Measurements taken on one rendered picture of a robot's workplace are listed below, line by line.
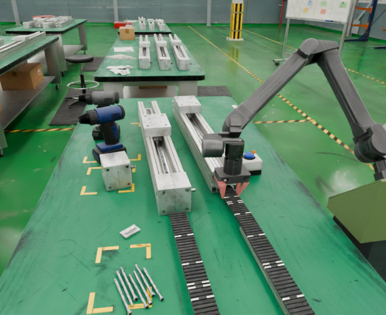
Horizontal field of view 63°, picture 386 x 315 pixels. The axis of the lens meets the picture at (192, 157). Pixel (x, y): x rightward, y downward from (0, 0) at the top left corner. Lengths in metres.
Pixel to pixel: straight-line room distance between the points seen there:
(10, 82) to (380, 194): 4.43
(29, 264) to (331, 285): 0.74
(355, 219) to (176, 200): 0.51
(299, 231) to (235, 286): 0.29
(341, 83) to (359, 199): 0.39
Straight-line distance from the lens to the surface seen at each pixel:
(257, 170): 1.22
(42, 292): 0.86
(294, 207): 1.09
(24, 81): 4.74
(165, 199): 0.96
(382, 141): 1.11
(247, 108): 1.00
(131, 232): 0.94
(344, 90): 1.16
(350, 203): 1.03
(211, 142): 0.94
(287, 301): 0.77
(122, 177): 1.12
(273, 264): 0.83
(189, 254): 0.82
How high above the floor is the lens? 1.39
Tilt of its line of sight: 28 degrees down
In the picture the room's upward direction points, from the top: 1 degrees clockwise
